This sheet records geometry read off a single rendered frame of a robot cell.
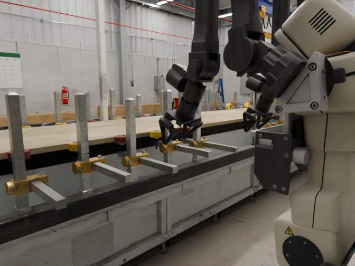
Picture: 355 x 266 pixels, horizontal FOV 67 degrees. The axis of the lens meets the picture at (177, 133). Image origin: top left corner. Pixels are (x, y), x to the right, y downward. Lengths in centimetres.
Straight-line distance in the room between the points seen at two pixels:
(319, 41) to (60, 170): 119
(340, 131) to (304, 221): 25
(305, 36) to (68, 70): 849
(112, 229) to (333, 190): 128
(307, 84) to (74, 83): 865
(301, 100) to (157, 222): 154
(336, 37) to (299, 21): 9
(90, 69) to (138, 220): 782
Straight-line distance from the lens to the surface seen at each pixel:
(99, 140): 147
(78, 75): 912
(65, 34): 913
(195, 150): 141
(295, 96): 60
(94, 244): 171
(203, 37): 73
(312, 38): 74
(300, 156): 74
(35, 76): 864
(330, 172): 78
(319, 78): 58
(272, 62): 61
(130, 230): 183
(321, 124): 75
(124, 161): 134
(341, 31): 73
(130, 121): 131
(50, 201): 97
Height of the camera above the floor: 116
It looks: 9 degrees down
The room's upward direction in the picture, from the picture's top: straight up
